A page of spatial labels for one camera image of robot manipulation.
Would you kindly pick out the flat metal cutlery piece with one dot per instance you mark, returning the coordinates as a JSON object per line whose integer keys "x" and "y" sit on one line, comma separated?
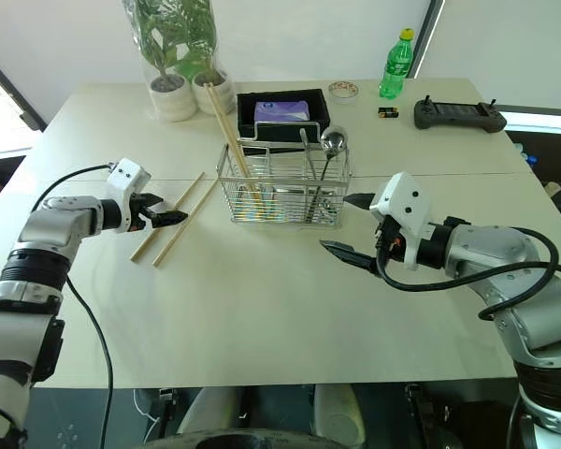
{"x": 308, "y": 156}

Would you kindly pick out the purple tissue pack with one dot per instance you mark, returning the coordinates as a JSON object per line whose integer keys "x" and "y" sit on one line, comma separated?
{"x": 280, "y": 111}

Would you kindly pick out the metal spoon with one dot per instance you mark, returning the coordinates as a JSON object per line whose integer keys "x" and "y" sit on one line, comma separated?
{"x": 335, "y": 141}

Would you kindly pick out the black rectangular tray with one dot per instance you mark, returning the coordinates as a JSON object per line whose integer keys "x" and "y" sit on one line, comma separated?
{"x": 322, "y": 110}

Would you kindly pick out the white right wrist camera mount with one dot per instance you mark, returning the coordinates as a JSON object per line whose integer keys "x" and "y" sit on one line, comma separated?
{"x": 409, "y": 201}

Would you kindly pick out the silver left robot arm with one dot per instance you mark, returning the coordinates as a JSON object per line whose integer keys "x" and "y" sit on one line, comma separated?
{"x": 37, "y": 234}

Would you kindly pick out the green plastic bottle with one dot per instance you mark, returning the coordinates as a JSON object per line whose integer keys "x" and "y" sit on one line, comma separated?
{"x": 395, "y": 70}

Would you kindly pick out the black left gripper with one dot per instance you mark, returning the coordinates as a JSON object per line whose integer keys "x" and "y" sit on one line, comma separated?
{"x": 138, "y": 217}

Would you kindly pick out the black remote controller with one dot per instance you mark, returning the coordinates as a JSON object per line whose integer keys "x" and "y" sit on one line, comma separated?
{"x": 458, "y": 114}

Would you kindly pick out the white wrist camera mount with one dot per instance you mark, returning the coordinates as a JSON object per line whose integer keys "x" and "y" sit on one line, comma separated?
{"x": 409, "y": 201}
{"x": 124, "y": 180}

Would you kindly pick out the wooden chopstick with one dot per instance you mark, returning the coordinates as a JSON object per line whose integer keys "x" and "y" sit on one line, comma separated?
{"x": 230, "y": 128}
{"x": 187, "y": 222}
{"x": 225, "y": 128}
{"x": 168, "y": 217}

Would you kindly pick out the potted plant in plastic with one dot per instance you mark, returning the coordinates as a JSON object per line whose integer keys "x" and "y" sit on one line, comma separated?
{"x": 142, "y": 56}

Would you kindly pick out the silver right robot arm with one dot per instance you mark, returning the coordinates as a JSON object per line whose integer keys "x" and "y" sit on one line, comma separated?
{"x": 495, "y": 248}

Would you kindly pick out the black battery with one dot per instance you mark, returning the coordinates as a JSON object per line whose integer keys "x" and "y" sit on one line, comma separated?
{"x": 388, "y": 111}

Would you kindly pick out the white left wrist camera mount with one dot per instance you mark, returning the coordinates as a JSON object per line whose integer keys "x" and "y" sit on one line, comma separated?
{"x": 124, "y": 180}

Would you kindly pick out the black window frame bar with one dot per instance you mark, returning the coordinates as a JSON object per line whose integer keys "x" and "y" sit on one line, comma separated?
{"x": 14, "y": 93}

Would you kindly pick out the dark window frame bar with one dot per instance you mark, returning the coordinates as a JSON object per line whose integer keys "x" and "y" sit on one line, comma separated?
{"x": 427, "y": 37}

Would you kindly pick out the roll of tape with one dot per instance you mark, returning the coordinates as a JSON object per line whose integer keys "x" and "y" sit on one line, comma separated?
{"x": 343, "y": 91}

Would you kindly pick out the white rounded shape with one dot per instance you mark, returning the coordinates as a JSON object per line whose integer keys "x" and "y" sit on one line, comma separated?
{"x": 339, "y": 411}

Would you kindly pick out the potted plant white pot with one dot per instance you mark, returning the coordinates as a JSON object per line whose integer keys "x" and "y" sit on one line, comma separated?
{"x": 168, "y": 98}
{"x": 212, "y": 93}

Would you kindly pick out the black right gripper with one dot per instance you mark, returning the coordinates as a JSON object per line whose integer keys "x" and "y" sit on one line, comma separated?
{"x": 392, "y": 238}

